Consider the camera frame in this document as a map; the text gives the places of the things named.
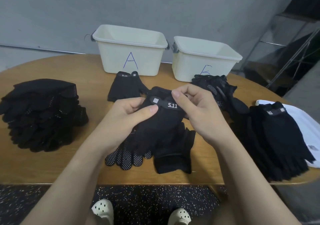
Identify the person's left hand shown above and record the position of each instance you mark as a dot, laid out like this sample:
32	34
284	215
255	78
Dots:
120	127

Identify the person's right hand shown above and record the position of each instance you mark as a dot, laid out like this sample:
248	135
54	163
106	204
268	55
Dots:
210	117

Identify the pile of black gloves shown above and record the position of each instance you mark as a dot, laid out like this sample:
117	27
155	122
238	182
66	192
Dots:
220	90
17	127

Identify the black fingerless glove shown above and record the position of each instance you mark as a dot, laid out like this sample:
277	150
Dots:
172	155
150	130
255	142
302	157
287	127
250	125
270	127
280	170
125	87
295	152
267	155

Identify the white plastic bin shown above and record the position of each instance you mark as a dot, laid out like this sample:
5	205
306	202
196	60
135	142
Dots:
187	67
110	57

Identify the stack of black gloves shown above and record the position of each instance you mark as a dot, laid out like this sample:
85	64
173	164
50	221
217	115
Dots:
10	110

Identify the person's left forearm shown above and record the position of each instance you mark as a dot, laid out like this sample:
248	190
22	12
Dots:
70	192

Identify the person's right forearm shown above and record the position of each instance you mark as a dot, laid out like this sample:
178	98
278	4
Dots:
255	187

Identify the person's left white shoe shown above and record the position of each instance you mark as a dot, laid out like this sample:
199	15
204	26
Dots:
102	210

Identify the person's white shoe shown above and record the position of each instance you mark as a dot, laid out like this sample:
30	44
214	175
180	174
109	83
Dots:
102	210
180	216

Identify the person's right white shoe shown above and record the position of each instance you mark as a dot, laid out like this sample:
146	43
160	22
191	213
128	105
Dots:
180	216

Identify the white flat tray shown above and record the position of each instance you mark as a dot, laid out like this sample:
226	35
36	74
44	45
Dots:
307	125

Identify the metal rack frame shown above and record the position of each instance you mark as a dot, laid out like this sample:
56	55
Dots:
285	52

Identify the grey wall pipe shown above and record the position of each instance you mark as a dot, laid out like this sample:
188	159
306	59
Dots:
45	48

